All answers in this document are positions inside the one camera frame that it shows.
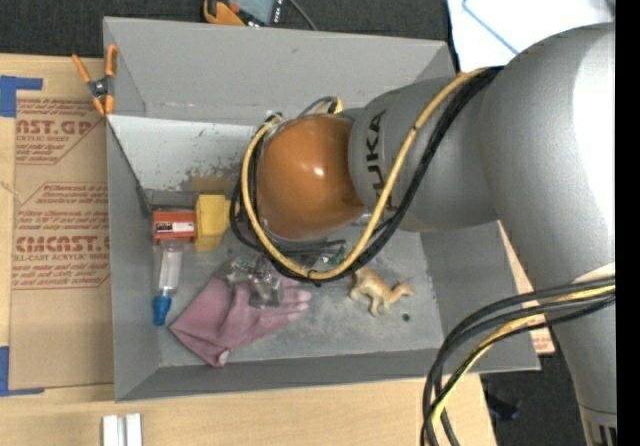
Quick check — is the pink cloth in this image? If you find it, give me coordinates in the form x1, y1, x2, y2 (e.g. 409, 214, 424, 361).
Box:
168, 270, 314, 369

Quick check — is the grey metal bin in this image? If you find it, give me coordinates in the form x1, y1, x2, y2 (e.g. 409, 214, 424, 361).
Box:
101, 16, 543, 403

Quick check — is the yellow sponge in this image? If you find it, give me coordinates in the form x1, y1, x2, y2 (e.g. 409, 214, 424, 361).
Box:
194, 193, 235, 254

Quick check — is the tan toy camel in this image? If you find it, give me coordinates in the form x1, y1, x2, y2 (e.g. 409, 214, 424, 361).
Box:
347, 267, 417, 318

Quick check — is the brown cardboard board, red print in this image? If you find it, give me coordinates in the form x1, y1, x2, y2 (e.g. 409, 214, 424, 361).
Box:
0, 52, 116, 398

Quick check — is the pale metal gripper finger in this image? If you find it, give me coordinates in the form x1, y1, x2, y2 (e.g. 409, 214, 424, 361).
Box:
227, 256, 267, 286
247, 269, 285, 311

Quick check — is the red-orange box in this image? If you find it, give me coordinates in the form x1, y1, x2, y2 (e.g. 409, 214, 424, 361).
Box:
151, 208, 198, 246

